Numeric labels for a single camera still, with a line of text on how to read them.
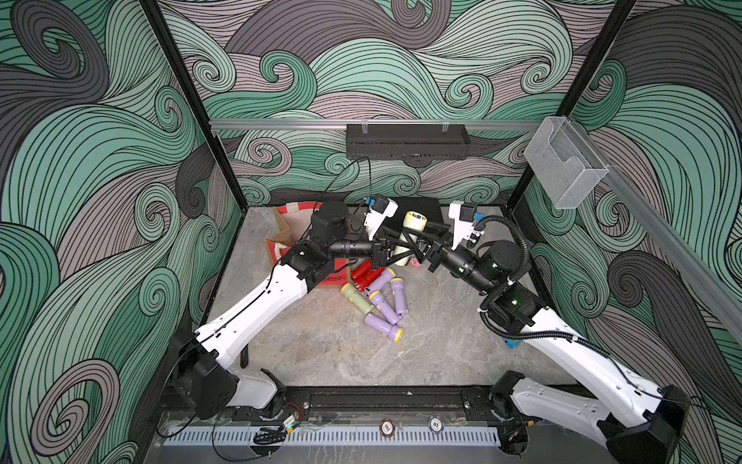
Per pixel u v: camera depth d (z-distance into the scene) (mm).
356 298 904
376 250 553
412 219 579
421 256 554
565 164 784
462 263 537
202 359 394
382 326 868
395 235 612
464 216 518
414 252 564
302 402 728
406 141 973
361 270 978
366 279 942
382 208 556
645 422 374
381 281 949
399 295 916
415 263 560
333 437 698
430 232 600
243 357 814
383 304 896
